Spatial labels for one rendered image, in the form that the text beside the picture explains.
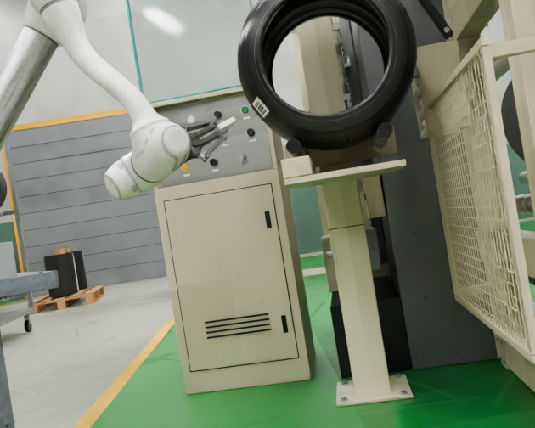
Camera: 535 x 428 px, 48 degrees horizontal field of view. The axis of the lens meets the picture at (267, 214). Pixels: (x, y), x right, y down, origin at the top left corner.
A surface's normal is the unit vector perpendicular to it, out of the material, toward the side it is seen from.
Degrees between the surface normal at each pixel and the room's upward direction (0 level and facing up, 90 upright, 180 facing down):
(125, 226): 90
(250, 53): 88
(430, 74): 90
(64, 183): 90
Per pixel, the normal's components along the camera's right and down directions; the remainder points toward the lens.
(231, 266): -0.13, 0.00
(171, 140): 0.61, -0.11
